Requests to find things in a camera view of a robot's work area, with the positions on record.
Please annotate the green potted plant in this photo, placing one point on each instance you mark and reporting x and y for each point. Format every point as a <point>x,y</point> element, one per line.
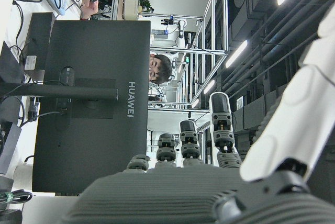
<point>145,2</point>

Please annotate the black computer box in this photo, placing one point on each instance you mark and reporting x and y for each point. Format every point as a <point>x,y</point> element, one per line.
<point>39,38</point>

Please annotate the person with dark hair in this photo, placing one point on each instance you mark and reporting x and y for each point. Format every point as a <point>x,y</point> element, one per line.
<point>163,68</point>

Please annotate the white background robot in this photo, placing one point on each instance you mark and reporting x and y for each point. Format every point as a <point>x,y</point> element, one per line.
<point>181,29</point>

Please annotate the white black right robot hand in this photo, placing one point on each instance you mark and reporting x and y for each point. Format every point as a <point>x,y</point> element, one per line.
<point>183,197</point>

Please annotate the black Huawei monitor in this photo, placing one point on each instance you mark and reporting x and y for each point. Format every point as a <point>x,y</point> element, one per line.
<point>91,143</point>

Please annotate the black monitor stand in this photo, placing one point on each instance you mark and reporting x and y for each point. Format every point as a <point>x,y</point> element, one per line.
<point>65,91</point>

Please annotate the cream round container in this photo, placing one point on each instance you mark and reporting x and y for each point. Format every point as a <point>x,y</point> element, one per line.
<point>131,8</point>

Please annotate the grey power adapter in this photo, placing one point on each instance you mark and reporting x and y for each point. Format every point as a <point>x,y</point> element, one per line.
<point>9,145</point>

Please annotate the aluminium frame cell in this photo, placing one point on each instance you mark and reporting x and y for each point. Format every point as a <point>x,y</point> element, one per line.
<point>170,16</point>

